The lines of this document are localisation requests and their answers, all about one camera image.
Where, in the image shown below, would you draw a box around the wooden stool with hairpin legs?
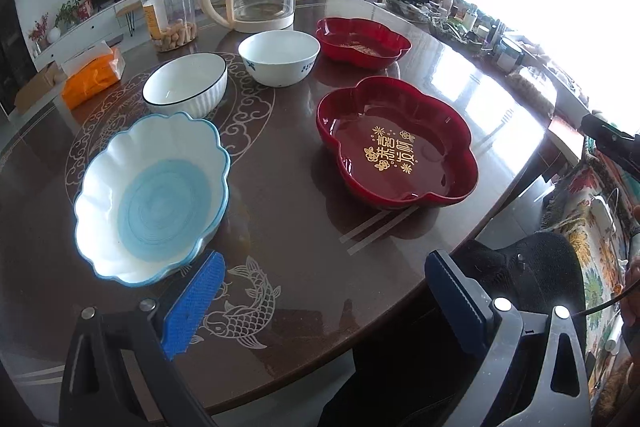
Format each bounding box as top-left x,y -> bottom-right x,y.
114,0 -> 146,36

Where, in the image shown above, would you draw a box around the white bowl with blue print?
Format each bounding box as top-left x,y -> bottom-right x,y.
238,30 -> 321,88

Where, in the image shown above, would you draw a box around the white power adapter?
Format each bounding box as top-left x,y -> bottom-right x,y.
589,194 -> 617,233

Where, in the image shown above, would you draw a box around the clutter of bottles and jars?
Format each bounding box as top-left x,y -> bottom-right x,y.
385,0 -> 596,108

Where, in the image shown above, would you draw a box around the blue scalloped white bowl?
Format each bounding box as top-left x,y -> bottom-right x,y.
74,112 -> 232,283

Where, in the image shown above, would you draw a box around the white television cabinet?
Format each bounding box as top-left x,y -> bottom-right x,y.
32,0 -> 211,68

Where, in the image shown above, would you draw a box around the red flowers in white vase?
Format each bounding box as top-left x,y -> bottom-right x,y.
27,13 -> 62,45

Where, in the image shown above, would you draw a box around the cardboard box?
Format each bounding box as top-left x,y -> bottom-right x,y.
14,62 -> 68,114

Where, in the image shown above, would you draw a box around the clear plastic jar of peanuts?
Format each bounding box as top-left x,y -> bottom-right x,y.
139,0 -> 197,52

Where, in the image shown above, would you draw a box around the floral patterned blanket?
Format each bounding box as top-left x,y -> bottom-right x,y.
542,147 -> 640,408

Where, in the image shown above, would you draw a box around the white ribbed black-rimmed bowl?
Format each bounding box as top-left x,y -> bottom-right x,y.
142,53 -> 229,118

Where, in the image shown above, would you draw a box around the black office chair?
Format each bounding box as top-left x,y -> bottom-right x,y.
320,232 -> 587,427

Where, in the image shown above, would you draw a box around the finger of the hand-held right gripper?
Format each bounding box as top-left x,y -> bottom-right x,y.
581,112 -> 640,172

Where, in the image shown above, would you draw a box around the black cable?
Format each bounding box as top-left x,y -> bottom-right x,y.
570,279 -> 640,315

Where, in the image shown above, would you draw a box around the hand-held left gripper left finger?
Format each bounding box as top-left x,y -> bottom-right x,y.
59,251 -> 227,427

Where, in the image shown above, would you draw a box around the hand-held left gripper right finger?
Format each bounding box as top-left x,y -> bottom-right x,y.
425,249 -> 594,427

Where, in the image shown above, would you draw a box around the green bushy potted plant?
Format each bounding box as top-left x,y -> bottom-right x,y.
54,0 -> 83,32

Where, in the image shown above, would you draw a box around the orange tissue pack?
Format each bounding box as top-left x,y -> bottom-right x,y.
61,43 -> 127,110

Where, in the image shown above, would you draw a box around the red flower-shaped plate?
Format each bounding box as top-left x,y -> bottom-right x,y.
316,76 -> 480,208
315,18 -> 412,70

